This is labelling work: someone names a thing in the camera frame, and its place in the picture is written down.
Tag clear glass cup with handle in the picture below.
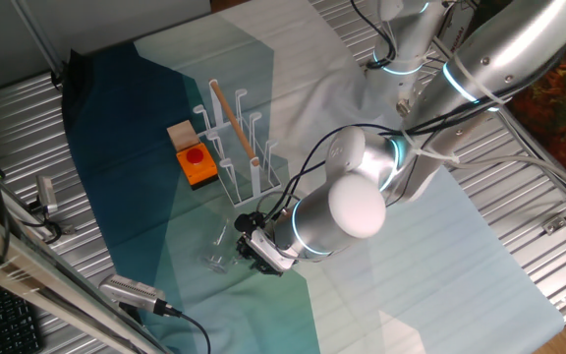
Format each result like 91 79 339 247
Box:
200 217 239 275

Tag white cup rack wooden handle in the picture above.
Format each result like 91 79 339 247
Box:
192 78 284 208

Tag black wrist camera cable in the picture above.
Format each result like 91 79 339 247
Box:
233 46 566 236

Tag cardboard box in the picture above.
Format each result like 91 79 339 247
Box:
442 4 479 56

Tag aluminium frame bar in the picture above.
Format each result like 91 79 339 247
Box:
0 200 174 354

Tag plain wooden block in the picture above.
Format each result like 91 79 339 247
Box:
166 119 201 152

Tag small metal table bracket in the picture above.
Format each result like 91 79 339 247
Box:
541 214 566 236

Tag orange box red push button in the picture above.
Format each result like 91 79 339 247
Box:
175 142 220 192

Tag thin grey cable bundle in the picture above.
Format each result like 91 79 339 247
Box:
498 105 566 201

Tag thick grey robot cable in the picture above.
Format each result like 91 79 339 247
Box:
396 99 566 199

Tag blue green white tablecloth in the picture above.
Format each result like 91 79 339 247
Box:
61 0 566 354

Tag white zip tie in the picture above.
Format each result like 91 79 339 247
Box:
452 52 511 108
400 129 461 167

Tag black looped cable bundle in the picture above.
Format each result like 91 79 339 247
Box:
349 0 398 70

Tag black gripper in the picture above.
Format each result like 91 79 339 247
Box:
236 235 284 277

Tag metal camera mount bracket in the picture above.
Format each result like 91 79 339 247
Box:
17 199 77 246

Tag grey metal pole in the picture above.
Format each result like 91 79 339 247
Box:
10 0 67 83

